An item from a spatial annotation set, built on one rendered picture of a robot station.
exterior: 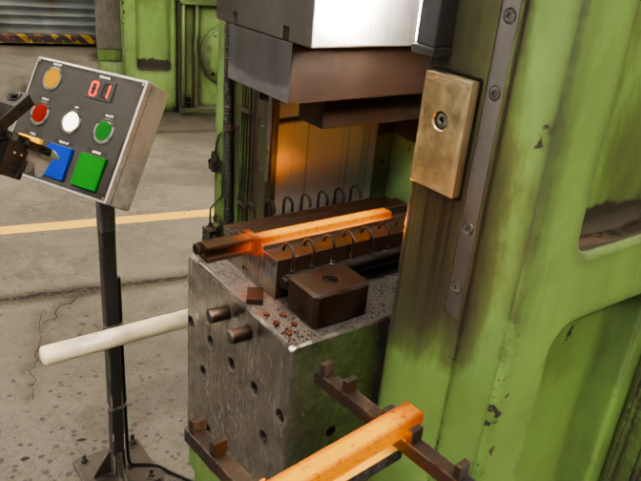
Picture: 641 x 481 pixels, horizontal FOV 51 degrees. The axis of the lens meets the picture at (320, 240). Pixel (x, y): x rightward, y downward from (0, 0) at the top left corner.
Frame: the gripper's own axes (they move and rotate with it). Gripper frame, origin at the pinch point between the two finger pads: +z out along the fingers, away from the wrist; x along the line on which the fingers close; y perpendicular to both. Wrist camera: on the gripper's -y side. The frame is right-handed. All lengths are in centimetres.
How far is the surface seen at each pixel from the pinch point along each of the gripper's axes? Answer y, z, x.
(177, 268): 26, 169, -82
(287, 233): 0, 12, 50
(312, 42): -26, -15, 58
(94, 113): -11.9, 11.0, -4.5
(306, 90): -22, -7, 55
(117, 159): -3.4, 11.1, 6.0
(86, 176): 2.0, 10.3, 0.0
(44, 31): -159, 459, -579
